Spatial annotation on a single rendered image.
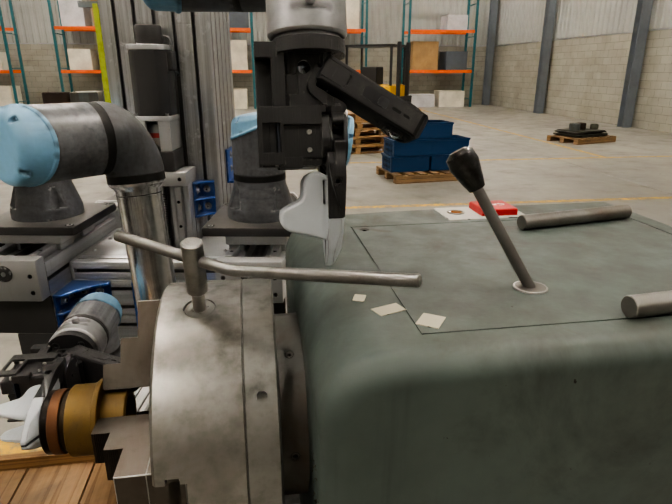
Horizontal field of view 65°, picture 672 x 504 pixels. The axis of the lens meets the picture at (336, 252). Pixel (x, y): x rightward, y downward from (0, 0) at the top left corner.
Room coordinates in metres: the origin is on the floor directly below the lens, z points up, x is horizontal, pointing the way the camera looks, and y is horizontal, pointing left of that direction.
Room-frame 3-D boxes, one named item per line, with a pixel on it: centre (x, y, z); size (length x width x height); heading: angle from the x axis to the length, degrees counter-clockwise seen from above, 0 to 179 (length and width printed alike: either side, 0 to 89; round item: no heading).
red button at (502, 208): (0.86, -0.26, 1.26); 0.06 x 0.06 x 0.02; 9
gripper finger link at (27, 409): (0.53, 0.37, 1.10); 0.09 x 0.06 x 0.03; 8
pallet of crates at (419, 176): (7.68, -1.29, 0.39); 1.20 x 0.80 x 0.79; 105
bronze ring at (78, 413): (0.54, 0.30, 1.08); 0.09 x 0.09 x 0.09; 9
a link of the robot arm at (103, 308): (0.80, 0.40, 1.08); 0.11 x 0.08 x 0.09; 8
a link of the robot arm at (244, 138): (1.19, 0.16, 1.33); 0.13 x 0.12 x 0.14; 91
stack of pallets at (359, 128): (10.25, -0.29, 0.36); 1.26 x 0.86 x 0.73; 109
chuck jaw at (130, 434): (0.46, 0.21, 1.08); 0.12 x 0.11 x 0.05; 9
